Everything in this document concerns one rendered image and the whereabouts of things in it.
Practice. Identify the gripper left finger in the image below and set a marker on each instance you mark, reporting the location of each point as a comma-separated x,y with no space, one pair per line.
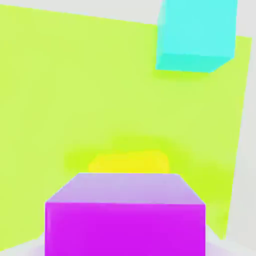
30,249

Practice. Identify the large lime box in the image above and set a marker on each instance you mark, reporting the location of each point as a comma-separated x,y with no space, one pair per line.
80,90

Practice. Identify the small cyan cube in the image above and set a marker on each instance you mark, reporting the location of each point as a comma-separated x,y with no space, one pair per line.
196,32

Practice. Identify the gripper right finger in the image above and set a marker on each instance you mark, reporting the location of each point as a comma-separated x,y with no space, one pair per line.
215,247

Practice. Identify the small magenta cube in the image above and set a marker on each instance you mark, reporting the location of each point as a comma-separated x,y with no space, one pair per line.
125,228

